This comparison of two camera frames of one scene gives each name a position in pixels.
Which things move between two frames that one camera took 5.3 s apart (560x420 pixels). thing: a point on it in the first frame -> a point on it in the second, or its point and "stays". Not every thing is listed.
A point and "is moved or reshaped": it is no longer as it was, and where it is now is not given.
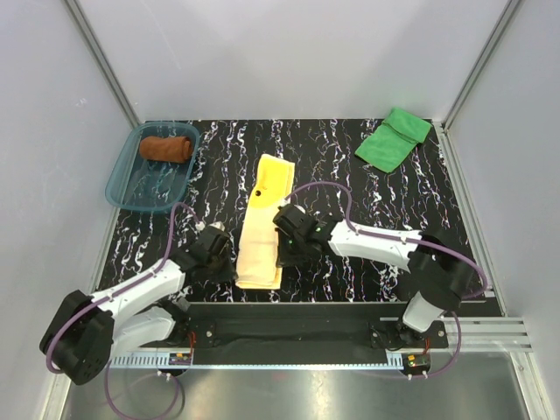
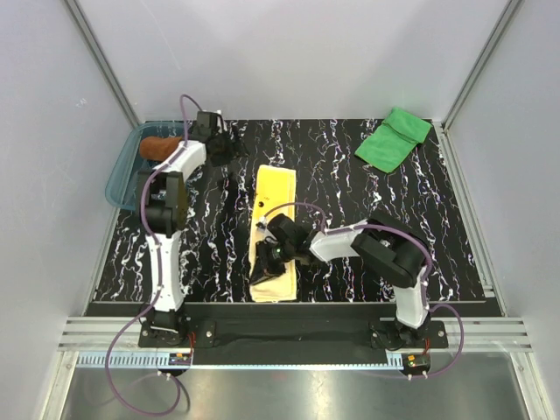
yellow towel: x=257 y=264 is moved or reshaped
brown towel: x=172 y=149 stays
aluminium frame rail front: x=468 y=334 stays
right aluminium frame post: x=500 y=25 stays
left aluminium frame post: x=89 y=38 stays
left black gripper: x=228 y=274 -> x=238 y=146
